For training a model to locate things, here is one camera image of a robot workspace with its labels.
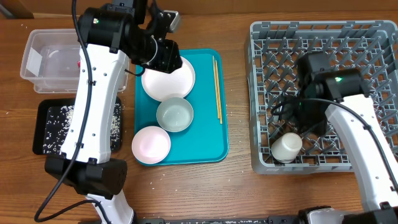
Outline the teal serving tray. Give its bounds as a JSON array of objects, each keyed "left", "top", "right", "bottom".
[{"left": 134, "top": 48, "right": 230, "bottom": 167}]

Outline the grey bowl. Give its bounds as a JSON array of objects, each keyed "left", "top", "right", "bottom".
[{"left": 156, "top": 97, "right": 194, "bottom": 133}]

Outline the small pink plate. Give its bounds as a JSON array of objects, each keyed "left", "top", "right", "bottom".
[{"left": 131, "top": 126, "right": 171, "bottom": 164}]

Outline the grey dishwasher rack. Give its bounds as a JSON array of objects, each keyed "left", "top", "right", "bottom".
[{"left": 245, "top": 20, "right": 397, "bottom": 174}]

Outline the clear plastic bin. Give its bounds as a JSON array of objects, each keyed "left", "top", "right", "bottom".
[{"left": 20, "top": 29, "right": 130, "bottom": 93}]

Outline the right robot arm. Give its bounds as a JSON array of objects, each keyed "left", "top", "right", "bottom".
[{"left": 271, "top": 52, "right": 397, "bottom": 223}]

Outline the large white plate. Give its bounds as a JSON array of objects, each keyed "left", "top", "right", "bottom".
[{"left": 141, "top": 57, "right": 195, "bottom": 101}]

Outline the white cup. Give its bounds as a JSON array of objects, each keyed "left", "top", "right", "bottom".
[{"left": 271, "top": 133, "right": 303, "bottom": 163}]

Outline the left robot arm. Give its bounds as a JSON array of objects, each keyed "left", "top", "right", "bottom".
[{"left": 45, "top": 1, "right": 182, "bottom": 223}]

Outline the black tray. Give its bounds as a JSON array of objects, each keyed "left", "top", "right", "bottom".
[{"left": 32, "top": 98, "right": 122, "bottom": 155}]

